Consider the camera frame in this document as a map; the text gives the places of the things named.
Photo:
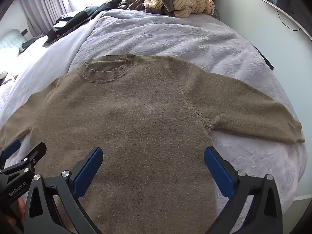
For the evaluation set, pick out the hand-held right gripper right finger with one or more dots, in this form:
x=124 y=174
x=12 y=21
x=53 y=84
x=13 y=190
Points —
x=218 y=171

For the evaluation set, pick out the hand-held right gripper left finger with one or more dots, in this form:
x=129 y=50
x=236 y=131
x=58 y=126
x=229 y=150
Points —
x=89 y=169

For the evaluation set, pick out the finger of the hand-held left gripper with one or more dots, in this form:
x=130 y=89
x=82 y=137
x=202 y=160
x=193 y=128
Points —
x=35 y=154
x=11 y=149

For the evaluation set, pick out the brown knitted sweater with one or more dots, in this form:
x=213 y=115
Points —
x=146 y=126

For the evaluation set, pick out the pile of dark clothes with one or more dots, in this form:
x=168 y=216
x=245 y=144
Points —
x=73 y=19

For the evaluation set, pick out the yellow striped clothes pile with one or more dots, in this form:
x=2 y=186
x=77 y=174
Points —
x=190 y=2

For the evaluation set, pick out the person's left hand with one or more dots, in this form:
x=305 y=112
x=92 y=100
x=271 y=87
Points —
x=21 y=209

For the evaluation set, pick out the black flat object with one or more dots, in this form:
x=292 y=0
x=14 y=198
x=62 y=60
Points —
x=29 y=45

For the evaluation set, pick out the grey quilted headboard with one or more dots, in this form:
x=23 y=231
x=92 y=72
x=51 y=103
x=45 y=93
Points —
x=11 y=39

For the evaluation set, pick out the lavender embossed blanket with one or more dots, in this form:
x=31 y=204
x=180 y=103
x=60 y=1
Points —
x=170 y=36

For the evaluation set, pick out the grey pleated curtain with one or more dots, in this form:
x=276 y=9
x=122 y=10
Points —
x=46 y=4

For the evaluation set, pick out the brown crumpled garment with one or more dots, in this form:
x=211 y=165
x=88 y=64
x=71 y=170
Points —
x=132 y=3

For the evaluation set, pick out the black wall socket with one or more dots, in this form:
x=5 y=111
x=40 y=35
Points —
x=24 y=31

